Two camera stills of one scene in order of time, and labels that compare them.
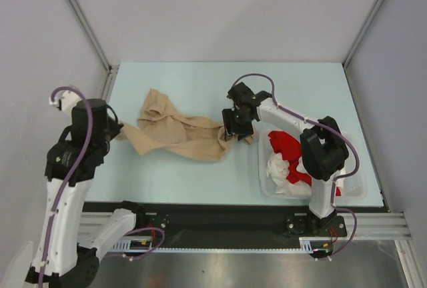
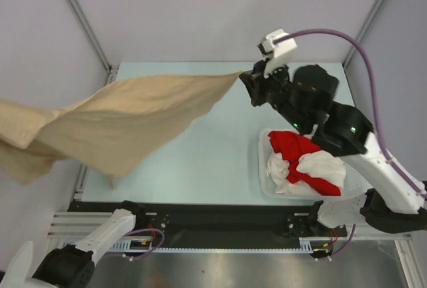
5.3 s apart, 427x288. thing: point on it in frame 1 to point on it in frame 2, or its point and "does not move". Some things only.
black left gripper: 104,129 to 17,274
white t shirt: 277,169 does not move
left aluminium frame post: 111,69 does not move
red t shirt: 291,149 does not move
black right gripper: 230,126 to 256,82
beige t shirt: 161,125 to 111,131
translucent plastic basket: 352,188 does not move
